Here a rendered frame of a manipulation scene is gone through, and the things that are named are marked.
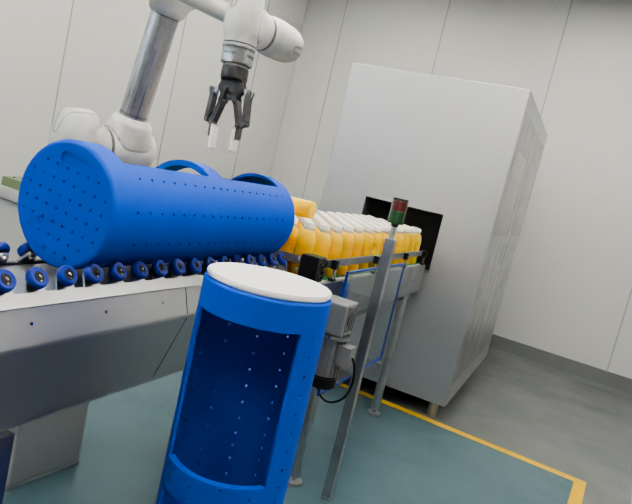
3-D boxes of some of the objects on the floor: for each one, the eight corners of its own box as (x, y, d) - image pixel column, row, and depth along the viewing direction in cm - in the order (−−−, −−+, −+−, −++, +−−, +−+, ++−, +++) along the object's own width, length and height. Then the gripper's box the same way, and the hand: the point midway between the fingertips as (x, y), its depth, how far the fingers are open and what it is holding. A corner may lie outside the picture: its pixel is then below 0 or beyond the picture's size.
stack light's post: (320, 497, 251) (384, 237, 237) (324, 493, 255) (387, 237, 241) (329, 501, 250) (394, 240, 236) (332, 497, 253) (397, 239, 240)
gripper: (199, 60, 169) (185, 144, 171) (259, 66, 161) (243, 154, 164) (214, 67, 176) (200, 148, 178) (272, 73, 168) (257, 157, 170)
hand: (223, 140), depth 170 cm, fingers open, 6 cm apart
